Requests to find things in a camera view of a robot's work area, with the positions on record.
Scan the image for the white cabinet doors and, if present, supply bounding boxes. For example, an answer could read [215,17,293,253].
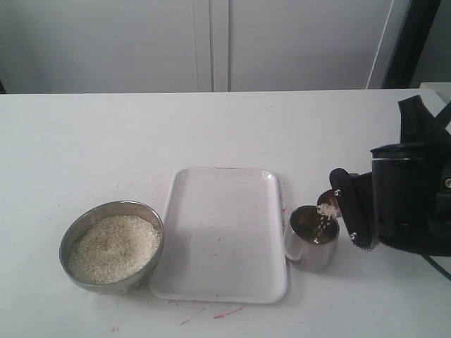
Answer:
[1,1,411,94]

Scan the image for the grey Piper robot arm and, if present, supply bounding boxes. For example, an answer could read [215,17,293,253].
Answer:
[329,95,450,257]

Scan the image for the steel bowl of rice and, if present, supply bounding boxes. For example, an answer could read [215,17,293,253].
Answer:
[59,201,164,294]

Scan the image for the white rectangular tray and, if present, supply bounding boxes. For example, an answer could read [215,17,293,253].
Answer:
[149,168,288,304]

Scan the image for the small steel cup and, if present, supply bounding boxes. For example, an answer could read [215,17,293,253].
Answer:
[283,206,340,272]

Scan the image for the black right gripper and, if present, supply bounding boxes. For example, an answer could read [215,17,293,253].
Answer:
[329,142,444,256]

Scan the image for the brown wooden spoon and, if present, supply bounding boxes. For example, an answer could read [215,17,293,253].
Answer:
[316,189,342,219]

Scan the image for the dark door frame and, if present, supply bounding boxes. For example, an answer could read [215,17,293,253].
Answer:
[381,0,441,89]

